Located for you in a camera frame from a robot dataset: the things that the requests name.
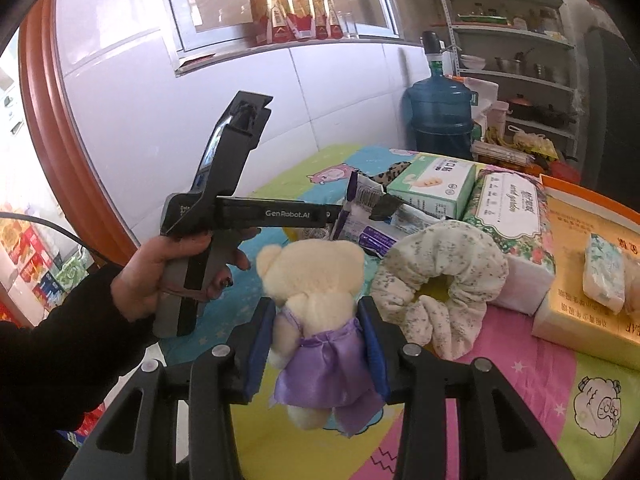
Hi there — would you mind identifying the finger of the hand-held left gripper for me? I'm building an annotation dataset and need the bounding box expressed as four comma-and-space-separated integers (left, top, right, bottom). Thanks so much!
369, 193, 407, 222

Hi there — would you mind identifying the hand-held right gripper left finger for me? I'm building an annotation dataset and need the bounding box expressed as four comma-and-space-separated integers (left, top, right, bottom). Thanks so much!
75, 296, 278, 480

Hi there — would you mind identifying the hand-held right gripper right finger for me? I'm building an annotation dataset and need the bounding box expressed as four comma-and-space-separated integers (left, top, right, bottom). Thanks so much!
356, 296, 571, 480

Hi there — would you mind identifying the purple white snack bag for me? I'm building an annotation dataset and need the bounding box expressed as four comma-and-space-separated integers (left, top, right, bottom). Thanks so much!
330, 205, 441, 260
342, 170, 388, 213

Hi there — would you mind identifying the leopard print scrunchie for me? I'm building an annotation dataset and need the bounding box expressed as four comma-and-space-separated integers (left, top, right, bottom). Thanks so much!
372, 160, 418, 186

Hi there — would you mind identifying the floral fabric scrunchie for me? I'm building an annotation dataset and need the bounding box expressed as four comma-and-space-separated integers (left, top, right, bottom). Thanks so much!
372, 220, 510, 361

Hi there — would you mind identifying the cream teddy bear purple dress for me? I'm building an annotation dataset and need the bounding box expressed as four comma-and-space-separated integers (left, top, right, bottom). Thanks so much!
256, 239, 386, 436

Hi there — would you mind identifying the orange cardboard box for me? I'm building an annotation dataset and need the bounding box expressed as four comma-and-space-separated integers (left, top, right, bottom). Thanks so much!
531, 174, 640, 346

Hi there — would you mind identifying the green pocket tissue pack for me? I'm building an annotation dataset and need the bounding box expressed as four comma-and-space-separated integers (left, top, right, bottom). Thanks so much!
582, 232, 628, 313

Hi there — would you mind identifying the person's left forearm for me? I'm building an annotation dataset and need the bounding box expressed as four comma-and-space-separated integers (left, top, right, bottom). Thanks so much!
0, 262, 166, 480

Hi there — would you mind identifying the person's left hand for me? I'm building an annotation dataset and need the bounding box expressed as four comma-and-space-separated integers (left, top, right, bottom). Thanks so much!
110, 227, 263, 323

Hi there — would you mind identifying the green tissue box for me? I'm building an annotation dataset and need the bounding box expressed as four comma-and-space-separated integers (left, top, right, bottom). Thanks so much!
386, 152, 478, 221

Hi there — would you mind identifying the blue water jug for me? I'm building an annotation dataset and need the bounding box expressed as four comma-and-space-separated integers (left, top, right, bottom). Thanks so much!
402, 75, 476, 161

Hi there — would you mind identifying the floral tissue pack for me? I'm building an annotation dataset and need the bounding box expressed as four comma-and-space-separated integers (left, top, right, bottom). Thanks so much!
462, 169, 557, 317

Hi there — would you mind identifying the clear plastic food container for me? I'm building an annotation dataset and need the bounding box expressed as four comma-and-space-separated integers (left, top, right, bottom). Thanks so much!
470, 141, 536, 168

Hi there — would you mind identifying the white sack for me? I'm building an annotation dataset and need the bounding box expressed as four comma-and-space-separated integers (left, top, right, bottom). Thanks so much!
462, 77, 501, 131

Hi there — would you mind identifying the yellow plastic bag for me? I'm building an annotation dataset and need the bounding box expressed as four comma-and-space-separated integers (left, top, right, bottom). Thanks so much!
510, 127, 558, 161

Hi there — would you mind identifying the black water pump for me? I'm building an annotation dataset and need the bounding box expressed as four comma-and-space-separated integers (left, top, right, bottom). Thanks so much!
421, 30, 446, 78

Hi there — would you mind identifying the red lidded pot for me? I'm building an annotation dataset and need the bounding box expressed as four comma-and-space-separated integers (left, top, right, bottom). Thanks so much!
507, 94, 538, 121

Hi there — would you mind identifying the red plastic basin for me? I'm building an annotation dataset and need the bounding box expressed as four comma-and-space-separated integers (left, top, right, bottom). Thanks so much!
550, 160, 583, 183

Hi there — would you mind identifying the stack of colourful cartons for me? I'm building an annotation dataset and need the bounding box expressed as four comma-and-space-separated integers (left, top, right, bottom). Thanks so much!
0, 200, 93, 321

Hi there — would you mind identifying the orange drink bottle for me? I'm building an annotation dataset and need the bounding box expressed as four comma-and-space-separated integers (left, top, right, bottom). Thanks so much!
291, 0, 316, 41
250, 0, 275, 45
270, 0, 296, 43
310, 0, 343, 40

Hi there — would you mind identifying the metal shelf rack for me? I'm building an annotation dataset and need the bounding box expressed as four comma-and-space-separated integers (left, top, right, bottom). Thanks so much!
437, 0, 583, 161

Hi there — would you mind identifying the green tray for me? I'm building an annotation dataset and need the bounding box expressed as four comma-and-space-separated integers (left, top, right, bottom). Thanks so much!
457, 13, 511, 25

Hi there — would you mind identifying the aluminium sliding window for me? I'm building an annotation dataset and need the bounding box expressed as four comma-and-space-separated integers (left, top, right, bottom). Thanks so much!
160, 0, 436, 63

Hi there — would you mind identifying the dark grey fridge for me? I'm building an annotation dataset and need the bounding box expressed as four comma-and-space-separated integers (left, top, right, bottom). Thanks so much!
582, 25, 640, 201

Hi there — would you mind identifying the black cable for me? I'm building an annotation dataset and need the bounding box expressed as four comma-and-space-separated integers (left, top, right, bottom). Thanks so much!
0, 212, 121, 267

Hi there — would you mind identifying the red brown door frame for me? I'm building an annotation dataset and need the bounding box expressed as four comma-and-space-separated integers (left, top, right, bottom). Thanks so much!
17, 0, 146, 261

